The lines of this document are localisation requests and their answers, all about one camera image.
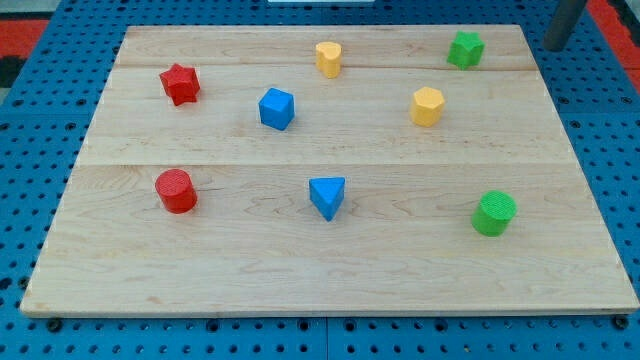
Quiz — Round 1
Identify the blue triangle block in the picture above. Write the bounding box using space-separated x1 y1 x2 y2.
308 177 346 222

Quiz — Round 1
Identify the green star block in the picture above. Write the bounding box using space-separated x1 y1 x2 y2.
447 31 485 70

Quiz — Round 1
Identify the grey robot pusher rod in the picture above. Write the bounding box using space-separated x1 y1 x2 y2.
542 0 587 52

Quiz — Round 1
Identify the red cylinder block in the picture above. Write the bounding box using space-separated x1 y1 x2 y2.
155 169 198 214

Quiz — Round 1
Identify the wooden board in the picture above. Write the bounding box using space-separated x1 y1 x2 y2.
21 25 639 318

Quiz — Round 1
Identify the yellow hexagon block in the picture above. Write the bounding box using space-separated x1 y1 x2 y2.
409 87 446 127

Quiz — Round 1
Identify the green cylinder block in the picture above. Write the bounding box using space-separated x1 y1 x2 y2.
471 190 517 237

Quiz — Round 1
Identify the red star block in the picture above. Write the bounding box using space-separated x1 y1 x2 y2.
159 63 200 106

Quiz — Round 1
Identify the blue cube block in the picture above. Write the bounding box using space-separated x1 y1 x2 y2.
258 88 295 131

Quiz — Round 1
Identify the yellow heart block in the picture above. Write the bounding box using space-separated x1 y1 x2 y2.
315 41 342 79

